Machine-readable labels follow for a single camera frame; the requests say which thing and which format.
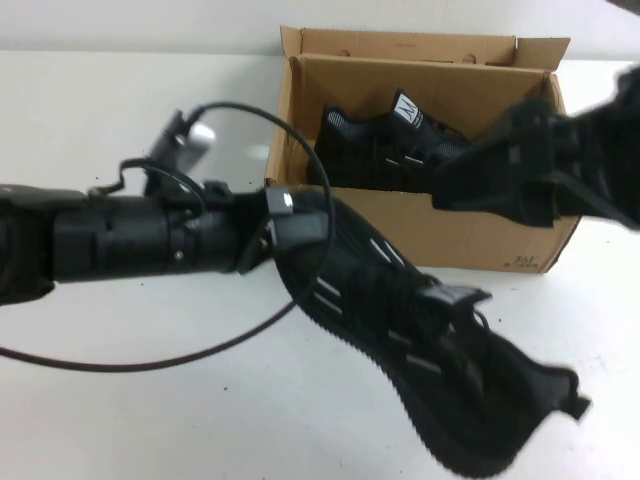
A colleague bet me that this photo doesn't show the thick black cable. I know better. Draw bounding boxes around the thick black cable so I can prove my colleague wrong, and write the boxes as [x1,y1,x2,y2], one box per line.
[0,101,333,374]

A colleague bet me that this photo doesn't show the black knit sneaker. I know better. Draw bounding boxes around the black knit sneaker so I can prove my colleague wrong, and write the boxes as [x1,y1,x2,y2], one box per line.
[305,88,482,194]
[272,195,592,480]

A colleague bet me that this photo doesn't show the thin black cable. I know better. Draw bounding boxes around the thin black cable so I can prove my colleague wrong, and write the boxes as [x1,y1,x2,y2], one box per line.
[87,157,207,206]

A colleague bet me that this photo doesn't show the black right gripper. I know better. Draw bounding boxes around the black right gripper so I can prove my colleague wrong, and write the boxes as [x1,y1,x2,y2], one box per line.
[431,98,589,230]

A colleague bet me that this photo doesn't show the brown cardboard shoe box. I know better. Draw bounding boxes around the brown cardboard shoe box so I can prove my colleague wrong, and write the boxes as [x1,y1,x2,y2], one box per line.
[263,25,581,275]

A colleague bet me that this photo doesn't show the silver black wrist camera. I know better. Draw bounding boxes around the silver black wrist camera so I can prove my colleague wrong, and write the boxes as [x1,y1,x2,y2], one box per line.
[148,111,217,172]

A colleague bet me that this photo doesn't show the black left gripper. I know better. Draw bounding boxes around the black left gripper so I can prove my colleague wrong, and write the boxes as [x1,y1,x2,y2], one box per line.
[197,179,329,277]

